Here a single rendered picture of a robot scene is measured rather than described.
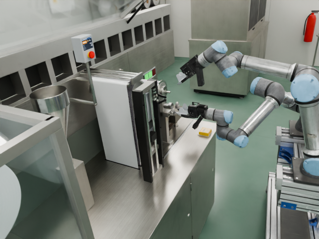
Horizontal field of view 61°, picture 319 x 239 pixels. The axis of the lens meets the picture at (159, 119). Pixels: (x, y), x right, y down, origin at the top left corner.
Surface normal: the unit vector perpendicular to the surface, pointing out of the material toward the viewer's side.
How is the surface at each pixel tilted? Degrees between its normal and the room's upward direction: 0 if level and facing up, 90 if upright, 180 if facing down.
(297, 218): 0
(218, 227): 0
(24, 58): 90
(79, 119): 90
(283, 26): 90
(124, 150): 90
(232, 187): 0
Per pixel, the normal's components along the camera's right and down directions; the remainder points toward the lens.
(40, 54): 0.89, 0.16
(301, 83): -0.56, 0.33
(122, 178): -0.07, -0.87
